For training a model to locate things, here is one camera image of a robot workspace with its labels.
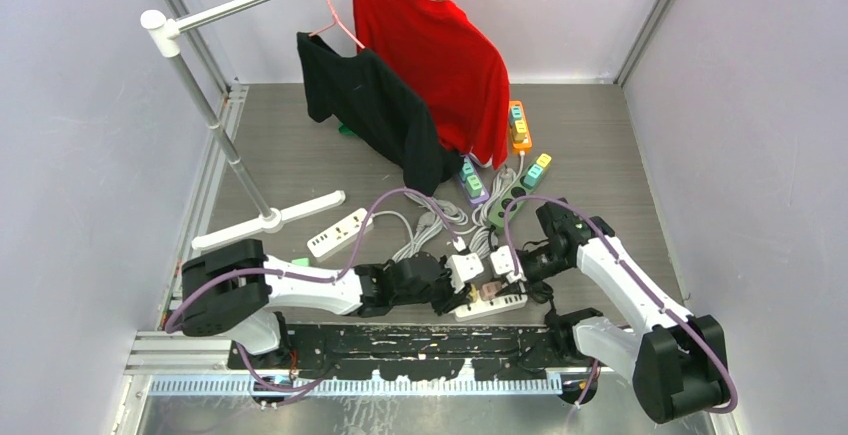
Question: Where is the black garment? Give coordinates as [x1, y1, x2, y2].
[296, 32, 463, 196]

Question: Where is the pink plug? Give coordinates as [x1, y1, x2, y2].
[479, 281, 503, 301]

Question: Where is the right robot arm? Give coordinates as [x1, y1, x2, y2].
[506, 195, 739, 423]

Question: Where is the red sweater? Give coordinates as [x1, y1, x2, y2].
[353, 0, 510, 168]

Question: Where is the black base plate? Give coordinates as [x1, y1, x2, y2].
[227, 324, 591, 382]

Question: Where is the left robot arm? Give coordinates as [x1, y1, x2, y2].
[165, 239, 484, 368]

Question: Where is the white power strip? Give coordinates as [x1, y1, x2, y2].
[451, 294, 528, 322]
[307, 208, 373, 262]

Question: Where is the pink hanger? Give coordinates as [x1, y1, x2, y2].
[309, 0, 365, 49]

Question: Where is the purple power strip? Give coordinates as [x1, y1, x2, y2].
[456, 156, 490, 207]

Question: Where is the metal clothes rack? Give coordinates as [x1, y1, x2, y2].
[140, 0, 346, 252]

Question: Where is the orange power strip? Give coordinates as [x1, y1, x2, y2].
[508, 100, 532, 154]

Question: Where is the green power strip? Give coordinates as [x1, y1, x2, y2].
[488, 153, 552, 233]

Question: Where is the white coiled cable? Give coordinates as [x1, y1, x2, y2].
[367, 163, 525, 264]

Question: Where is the black coiled cable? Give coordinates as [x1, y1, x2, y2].
[526, 279, 561, 327]

